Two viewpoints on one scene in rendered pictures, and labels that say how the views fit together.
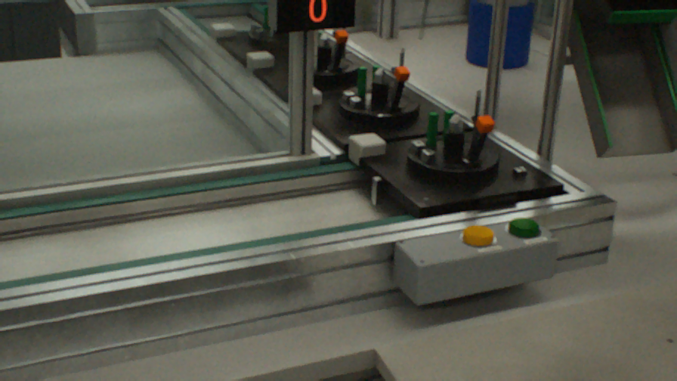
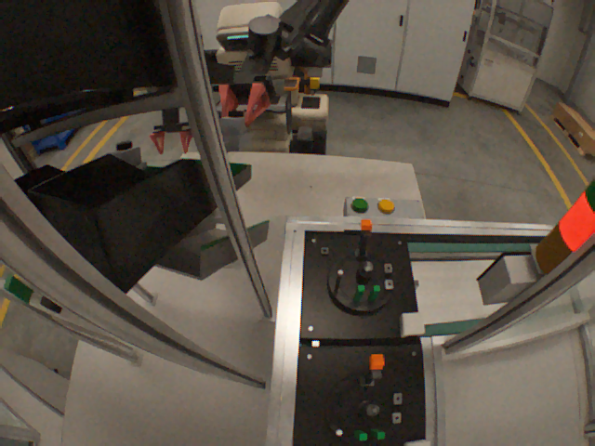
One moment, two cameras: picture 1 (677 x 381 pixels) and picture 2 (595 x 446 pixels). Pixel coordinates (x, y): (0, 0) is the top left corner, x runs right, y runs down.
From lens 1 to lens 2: 1.61 m
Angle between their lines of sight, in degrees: 99
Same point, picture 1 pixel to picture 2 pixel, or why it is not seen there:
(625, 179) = (186, 315)
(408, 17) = not seen: outside the picture
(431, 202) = (398, 239)
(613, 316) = (320, 204)
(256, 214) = (473, 305)
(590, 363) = (350, 187)
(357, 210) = (420, 294)
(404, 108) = (350, 386)
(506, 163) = (321, 271)
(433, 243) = (408, 211)
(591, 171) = (194, 337)
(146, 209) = not seen: hidden behind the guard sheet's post
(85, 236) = not seen: hidden behind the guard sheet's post
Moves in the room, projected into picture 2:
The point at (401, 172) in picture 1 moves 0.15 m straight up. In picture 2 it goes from (400, 282) to (426, 242)
